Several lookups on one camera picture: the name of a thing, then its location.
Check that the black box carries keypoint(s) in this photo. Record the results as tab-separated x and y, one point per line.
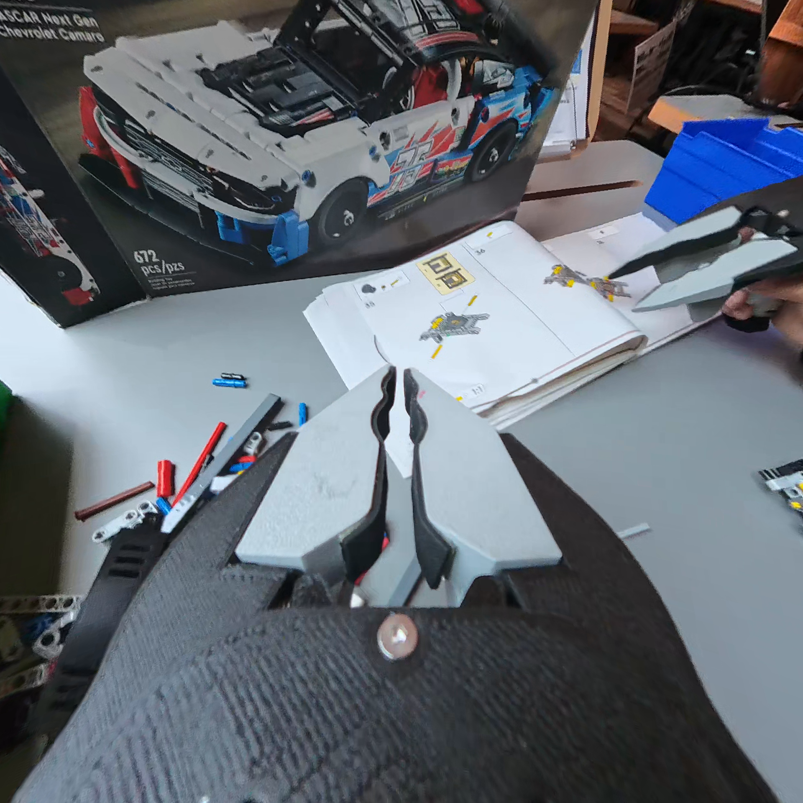
188	63

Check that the cluttered wooden workbench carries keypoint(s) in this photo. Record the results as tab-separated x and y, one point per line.
690	56

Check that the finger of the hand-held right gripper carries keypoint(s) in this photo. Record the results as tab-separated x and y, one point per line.
696	232
721	276

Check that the small blue lego pin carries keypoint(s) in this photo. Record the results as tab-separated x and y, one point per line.
229	382

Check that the green plastic bin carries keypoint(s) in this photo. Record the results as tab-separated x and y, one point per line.
4	414

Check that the lego instruction booklet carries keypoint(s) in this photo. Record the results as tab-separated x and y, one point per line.
502	288

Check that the person's right hand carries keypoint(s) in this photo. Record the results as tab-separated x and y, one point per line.
792	307

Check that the pile of loose lego pieces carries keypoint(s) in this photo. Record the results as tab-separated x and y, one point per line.
201	464

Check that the illustrated instruction poster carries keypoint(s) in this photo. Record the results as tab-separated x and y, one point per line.
568	113

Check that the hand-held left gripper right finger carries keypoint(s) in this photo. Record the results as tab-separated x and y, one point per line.
483	495

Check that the blue plastic storage bin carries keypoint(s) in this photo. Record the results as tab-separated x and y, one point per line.
709	163

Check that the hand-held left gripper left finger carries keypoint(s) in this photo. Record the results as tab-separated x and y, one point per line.
313	495

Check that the partly built lego model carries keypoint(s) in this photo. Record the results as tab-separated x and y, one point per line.
784	483

